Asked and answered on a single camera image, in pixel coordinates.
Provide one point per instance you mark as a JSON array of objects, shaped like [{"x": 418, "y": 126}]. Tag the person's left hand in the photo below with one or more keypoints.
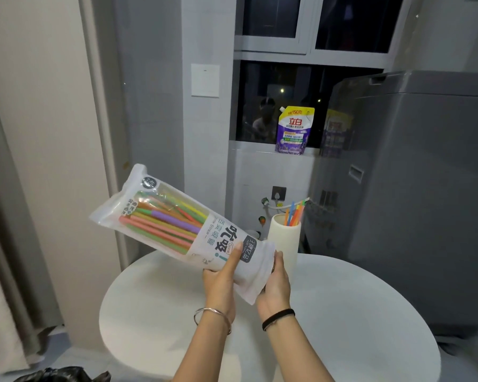
[{"x": 218, "y": 288}]

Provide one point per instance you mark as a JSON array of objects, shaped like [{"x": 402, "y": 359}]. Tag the purple detergent pouch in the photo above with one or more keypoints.
[{"x": 294, "y": 131}]

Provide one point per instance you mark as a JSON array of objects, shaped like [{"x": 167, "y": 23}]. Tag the wall water tap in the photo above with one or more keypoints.
[{"x": 266, "y": 202}]

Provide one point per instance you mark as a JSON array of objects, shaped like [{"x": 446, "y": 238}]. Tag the person's right forearm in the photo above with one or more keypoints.
[{"x": 294, "y": 348}]

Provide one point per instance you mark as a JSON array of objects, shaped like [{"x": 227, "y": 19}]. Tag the grey wall socket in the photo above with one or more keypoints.
[{"x": 279, "y": 194}]

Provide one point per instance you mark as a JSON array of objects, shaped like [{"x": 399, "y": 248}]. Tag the clear plastic straw packet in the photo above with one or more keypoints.
[{"x": 227, "y": 244}]

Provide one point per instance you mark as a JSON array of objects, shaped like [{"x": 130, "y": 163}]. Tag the white wall switch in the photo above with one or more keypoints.
[{"x": 205, "y": 80}]

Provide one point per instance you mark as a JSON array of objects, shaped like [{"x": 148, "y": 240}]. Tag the blue straw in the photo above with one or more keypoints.
[{"x": 287, "y": 217}]

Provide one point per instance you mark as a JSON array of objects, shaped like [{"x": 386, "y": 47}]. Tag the bundle of colourful straws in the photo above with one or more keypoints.
[{"x": 163, "y": 222}]

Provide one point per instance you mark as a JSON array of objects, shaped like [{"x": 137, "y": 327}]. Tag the person's left forearm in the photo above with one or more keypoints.
[{"x": 205, "y": 350}]

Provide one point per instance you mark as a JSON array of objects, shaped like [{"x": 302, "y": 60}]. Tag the person's right hand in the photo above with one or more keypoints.
[{"x": 276, "y": 292}]

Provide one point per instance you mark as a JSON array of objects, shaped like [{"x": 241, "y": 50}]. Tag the grey washing machine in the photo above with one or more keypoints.
[{"x": 414, "y": 202}]

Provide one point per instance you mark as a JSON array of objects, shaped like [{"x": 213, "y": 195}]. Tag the person's right thumb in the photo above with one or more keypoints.
[{"x": 279, "y": 264}]

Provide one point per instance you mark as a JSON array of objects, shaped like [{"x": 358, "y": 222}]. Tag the white cylindrical cup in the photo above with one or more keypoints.
[{"x": 283, "y": 246}]

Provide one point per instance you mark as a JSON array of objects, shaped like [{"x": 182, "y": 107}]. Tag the beige curtain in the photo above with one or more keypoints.
[{"x": 12, "y": 250}]

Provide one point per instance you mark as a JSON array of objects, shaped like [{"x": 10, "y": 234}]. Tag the white-framed window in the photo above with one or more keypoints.
[{"x": 314, "y": 51}]

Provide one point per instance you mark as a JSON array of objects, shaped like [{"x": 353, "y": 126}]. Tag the person's left thumb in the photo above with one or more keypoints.
[{"x": 232, "y": 265}]

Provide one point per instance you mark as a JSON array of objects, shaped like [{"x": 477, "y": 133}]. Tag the black plastic bag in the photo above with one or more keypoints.
[{"x": 65, "y": 375}]

